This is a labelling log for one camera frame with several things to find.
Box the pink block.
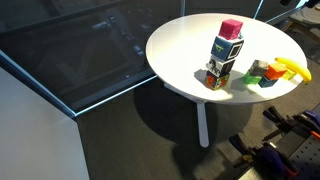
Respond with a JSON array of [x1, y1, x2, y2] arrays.
[[218, 18, 245, 41]]

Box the grey dice block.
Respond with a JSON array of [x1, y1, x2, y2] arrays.
[[248, 59, 269, 78]]

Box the orange block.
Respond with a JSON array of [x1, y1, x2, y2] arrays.
[[264, 63, 288, 81]]

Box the small lime green block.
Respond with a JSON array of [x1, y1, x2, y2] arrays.
[[282, 69, 298, 81]]

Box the white table base legs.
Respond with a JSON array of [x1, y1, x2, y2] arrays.
[[163, 82, 210, 148]]

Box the yellow green fabric cube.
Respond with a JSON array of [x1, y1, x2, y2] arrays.
[[204, 70, 231, 91]]

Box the black white fabric cube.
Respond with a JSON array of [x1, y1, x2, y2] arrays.
[[205, 54, 235, 77]]

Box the blue black fabric cube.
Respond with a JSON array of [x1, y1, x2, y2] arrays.
[[210, 34, 245, 62]]

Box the black spring clamp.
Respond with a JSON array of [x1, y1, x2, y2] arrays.
[[262, 105, 295, 141], [229, 134, 264, 168]]

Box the purple orange bar clamp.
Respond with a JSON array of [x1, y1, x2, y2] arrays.
[[258, 142, 301, 178], [294, 109, 320, 140]]

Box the yellow banana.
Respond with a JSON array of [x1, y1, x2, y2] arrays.
[[274, 57, 313, 84]]

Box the black perforated mounting board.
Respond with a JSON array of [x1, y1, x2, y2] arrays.
[[238, 125, 320, 180]]

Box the grey chair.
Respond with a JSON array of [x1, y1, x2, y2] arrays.
[[287, 7, 320, 34]]

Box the blue lit window frame rail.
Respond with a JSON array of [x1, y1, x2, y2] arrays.
[[0, 49, 158, 118]]

